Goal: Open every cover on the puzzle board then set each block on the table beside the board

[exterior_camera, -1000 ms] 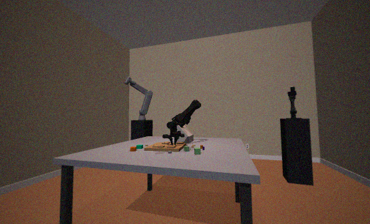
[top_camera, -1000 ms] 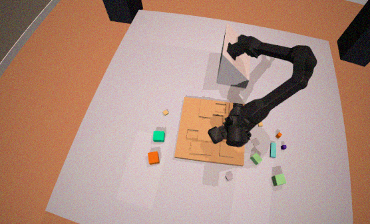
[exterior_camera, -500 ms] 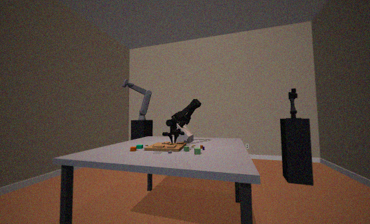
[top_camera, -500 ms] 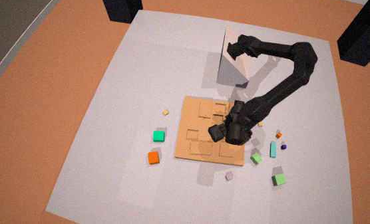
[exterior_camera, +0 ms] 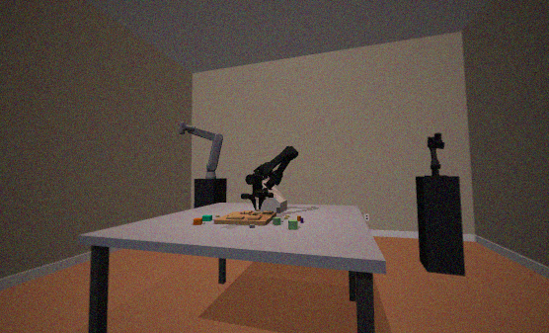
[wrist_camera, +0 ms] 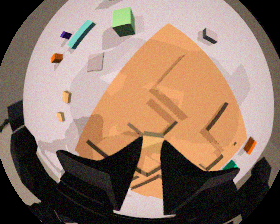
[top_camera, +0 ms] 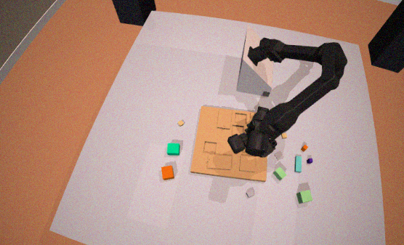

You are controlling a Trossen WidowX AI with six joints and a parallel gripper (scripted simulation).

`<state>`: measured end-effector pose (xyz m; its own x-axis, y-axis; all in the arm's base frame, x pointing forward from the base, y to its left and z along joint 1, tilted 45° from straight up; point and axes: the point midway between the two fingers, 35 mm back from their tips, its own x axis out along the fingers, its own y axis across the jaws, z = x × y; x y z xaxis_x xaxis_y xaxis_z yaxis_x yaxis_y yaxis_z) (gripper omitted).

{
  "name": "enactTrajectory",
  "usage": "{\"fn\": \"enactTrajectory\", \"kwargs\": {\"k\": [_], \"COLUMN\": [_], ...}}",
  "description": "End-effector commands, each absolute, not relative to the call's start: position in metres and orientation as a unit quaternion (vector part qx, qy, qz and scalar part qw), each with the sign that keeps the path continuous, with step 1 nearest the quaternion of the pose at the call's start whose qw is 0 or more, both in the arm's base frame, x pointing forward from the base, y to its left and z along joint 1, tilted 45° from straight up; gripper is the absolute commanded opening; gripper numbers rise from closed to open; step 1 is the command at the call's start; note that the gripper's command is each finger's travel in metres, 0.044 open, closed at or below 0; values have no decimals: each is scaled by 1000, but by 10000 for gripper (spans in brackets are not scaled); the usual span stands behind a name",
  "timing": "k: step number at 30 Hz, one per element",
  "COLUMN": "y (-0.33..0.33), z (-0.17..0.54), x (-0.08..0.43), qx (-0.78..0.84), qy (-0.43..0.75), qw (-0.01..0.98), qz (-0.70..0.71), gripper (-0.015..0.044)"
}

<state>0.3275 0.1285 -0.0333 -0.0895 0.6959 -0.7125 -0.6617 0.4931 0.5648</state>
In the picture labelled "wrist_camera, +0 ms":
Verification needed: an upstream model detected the turquoise flat block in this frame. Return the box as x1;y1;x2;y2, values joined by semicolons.
67;20;95;49

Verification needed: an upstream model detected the small tan block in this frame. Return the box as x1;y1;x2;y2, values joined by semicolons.
58;112;65;121
141;131;164;153
62;91;72;103

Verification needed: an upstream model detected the green block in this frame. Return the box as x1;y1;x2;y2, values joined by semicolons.
222;160;237;169
111;7;136;37

